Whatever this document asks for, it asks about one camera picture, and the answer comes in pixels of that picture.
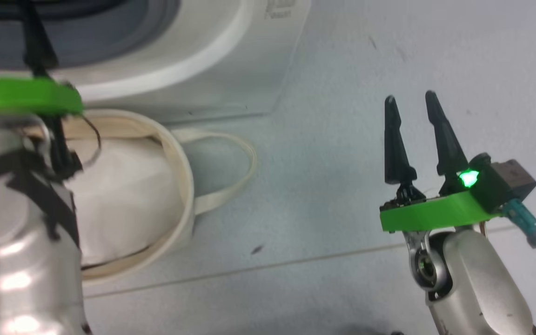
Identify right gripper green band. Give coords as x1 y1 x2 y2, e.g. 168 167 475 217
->
380 91 499 233

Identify thin black gripper cables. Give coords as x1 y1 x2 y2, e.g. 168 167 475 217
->
47 114 102 182

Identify white cloth in basket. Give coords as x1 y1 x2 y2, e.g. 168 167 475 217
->
63 137 187 266

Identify white front-load washing machine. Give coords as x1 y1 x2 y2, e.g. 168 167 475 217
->
0 0 313 124

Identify cream canvas laundry basket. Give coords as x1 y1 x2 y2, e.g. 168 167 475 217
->
21 108 257 285

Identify cable with teal connector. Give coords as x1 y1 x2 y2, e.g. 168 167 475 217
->
501 199 536 277

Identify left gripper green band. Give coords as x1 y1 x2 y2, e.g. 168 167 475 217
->
0 0 84 116

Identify grey rubber door gasket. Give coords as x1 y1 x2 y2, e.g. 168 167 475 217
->
0 0 180 70

